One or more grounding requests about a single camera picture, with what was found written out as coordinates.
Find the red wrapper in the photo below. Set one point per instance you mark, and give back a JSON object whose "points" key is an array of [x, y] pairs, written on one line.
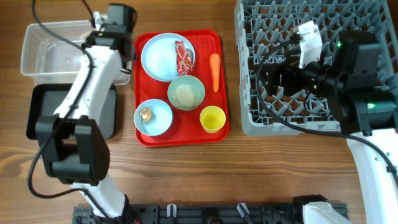
{"points": [[183, 58]]}

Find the grey dishwasher rack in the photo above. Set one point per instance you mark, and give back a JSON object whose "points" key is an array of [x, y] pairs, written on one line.
{"points": [[262, 25]]}

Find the green bowl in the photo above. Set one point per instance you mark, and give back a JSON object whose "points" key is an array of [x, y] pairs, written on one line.
{"points": [[186, 80]]}

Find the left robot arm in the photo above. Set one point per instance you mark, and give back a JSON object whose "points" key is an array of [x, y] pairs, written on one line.
{"points": [[72, 146]]}

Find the black plastic tray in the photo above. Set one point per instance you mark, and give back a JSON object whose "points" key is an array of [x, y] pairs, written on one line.
{"points": [[47, 97]]}

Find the orange carrot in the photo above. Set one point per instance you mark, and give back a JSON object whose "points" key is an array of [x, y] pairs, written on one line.
{"points": [[215, 67]]}

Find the white rice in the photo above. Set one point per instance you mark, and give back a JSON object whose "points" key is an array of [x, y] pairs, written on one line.
{"points": [[186, 97]]}

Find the clear plastic bin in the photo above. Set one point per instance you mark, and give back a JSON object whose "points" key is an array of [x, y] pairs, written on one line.
{"points": [[47, 59]]}

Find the red serving tray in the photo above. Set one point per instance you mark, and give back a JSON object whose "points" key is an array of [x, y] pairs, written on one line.
{"points": [[185, 127]]}

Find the large light blue plate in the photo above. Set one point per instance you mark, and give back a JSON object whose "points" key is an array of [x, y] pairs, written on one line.
{"points": [[158, 56]]}

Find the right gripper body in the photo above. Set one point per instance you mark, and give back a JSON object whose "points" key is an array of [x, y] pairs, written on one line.
{"points": [[278, 80]]}

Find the brown food scrap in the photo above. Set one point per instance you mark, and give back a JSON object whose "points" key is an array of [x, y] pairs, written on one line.
{"points": [[146, 115]]}

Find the yellow plastic cup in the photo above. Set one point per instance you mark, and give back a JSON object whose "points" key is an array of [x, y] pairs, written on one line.
{"points": [[212, 119]]}

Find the small light blue bowl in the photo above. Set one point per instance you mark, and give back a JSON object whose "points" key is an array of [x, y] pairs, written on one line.
{"points": [[161, 121]]}

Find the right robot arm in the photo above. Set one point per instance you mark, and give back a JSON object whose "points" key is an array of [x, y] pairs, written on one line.
{"points": [[367, 114]]}

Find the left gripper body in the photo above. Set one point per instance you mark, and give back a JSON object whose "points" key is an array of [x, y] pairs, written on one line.
{"points": [[130, 59]]}

